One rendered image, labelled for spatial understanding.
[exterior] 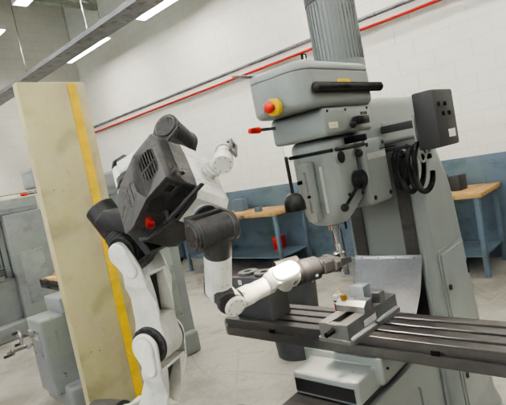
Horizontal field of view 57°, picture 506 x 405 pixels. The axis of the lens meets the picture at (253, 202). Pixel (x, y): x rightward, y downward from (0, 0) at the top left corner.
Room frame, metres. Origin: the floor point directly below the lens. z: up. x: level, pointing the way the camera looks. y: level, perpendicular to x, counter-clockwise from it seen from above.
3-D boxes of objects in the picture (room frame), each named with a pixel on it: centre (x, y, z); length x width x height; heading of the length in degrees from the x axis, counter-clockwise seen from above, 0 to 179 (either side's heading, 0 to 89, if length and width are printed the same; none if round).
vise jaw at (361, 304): (1.68, -0.29, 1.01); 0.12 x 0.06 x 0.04; 44
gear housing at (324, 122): (1.79, -0.32, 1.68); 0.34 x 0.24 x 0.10; 137
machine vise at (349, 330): (1.70, -0.31, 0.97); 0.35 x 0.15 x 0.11; 134
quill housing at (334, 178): (1.76, -0.29, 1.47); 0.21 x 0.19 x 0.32; 47
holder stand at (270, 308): (2.04, 0.05, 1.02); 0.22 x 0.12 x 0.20; 45
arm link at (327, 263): (1.73, -0.20, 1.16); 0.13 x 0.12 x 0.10; 22
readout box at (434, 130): (1.75, -0.74, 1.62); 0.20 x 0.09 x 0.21; 137
